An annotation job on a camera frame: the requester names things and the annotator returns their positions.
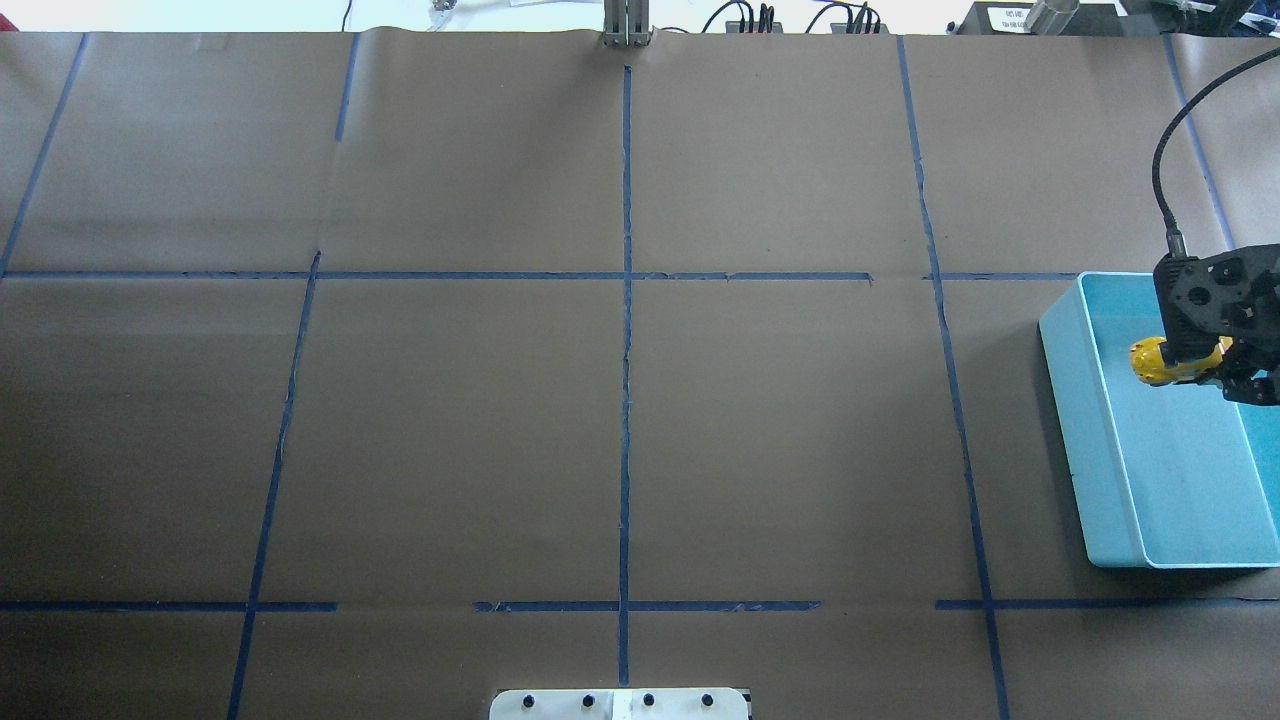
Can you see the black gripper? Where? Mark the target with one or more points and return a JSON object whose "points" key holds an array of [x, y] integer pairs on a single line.
{"points": [[1250, 380]]}

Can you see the yellow beetle toy car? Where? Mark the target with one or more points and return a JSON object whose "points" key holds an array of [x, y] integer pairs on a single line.
{"points": [[1149, 364]]}

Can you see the light blue plastic bin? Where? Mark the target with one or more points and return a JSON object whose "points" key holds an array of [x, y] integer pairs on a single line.
{"points": [[1169, 478]]}

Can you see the brown paper table cover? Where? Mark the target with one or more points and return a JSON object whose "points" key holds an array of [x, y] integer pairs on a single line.
{"points": [[369, 375]]}

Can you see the grey aluminium post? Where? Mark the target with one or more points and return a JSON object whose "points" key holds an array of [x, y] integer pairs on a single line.
{"points": [[626, 23]]}

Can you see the white metal bracket plate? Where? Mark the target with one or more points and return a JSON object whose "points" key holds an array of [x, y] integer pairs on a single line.
{"points": [[622, 703]]}

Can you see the dark box with label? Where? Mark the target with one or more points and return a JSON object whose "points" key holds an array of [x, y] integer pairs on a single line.
{"points": [[1040, 18]]}

